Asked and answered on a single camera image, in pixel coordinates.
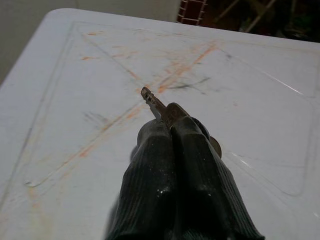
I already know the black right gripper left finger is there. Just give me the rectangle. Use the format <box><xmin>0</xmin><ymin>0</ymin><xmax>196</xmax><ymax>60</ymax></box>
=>
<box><xmin>104</xmin><ymin>121</ymin><xmax>177</xmax><ymax>240</ymax></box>

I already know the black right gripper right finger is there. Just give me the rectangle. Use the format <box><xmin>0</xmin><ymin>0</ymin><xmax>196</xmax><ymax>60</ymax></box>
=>
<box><xmin>172</xmin><ymin>116</ymin><xmax>266</xmax><ymax>240</ymax></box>

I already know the silver key bunch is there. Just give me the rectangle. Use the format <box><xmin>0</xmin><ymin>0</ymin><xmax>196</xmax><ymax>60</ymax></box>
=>
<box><xmin>140</xmin><ymin>86</ymin><xmax>222</xmax><ymax>160</ymax></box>

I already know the white folding plastic table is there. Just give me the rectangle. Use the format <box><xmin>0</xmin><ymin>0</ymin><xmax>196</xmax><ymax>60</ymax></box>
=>
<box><xmin>0</xmin><ymin>8</ymin><xmax>320</xmax><ymax>240</ymax></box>

